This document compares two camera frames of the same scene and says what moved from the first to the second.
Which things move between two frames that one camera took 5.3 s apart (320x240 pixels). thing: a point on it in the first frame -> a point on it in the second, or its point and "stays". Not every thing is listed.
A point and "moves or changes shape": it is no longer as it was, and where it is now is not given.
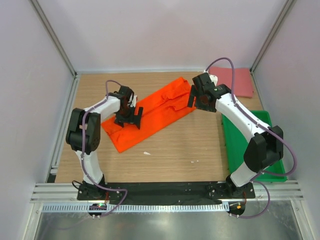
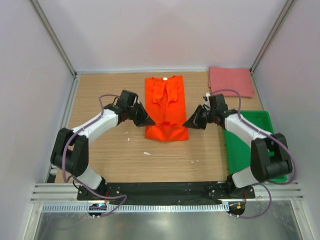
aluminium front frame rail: x=68 y=193 stays
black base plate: x=183 y=193 stays
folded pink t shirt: x=243 y=85 stays
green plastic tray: x=237 y=142 stays
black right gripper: x=193 y=94 -> x=192 y=123
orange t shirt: x=162 y=108 moves or changes shape
